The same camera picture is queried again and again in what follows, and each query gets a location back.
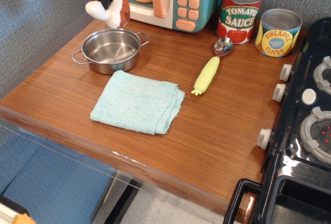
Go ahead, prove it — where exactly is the white brown plush mushroom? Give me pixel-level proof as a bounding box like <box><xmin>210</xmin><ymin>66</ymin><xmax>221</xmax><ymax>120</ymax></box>
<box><xmin>85</xmin><ymin>0</ymin><xmax>130</xmax><ymax>29</ymax></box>

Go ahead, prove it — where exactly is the small steel pot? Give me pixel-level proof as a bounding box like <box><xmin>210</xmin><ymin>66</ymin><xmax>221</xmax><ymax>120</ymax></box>
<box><xmin>72</xmin><ymin>28</ymin><xmax>150</xmax><ymax>75</ymax></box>

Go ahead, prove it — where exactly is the light blue cloth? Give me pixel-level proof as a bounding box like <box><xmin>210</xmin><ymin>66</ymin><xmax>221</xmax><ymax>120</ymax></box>
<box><xmin>90</xmin><ymin>70</ymin><xmax>185</xmax><ymax>135</ymax></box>

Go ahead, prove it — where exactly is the tomato sauce can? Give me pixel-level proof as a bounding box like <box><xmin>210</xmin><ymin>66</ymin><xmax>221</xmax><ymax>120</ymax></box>
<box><xmin>217</xmin><ymin>0</ymin><xmax>262</xmax><ymax>44</ymax></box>

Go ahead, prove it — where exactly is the pineapple slices can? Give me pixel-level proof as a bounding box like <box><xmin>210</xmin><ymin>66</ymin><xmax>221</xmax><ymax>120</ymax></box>
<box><xmin>255</xmin><ymin>8</ymin><xmax>303</xmax><ymax>58</ymax></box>

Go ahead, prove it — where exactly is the orange black object at corner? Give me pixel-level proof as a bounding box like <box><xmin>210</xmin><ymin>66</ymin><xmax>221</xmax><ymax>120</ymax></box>
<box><xmin>1</xmin><ymin>196</ymin><xmax>36</xmax><ymax>224</ymax></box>

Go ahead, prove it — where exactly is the black toy stove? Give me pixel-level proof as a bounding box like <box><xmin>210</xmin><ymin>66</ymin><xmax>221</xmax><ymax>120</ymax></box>
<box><xmin>223</xmin><ymin>18</ymin><xmax>330</xmax><ymax>223</ymax></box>

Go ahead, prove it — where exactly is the spoon with yellow handle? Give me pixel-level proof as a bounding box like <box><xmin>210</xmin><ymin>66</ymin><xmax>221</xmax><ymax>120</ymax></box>
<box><xmin>191</xmin><ymin>38</ymin><xmax>233</xmax><ymax>96</ymax></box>

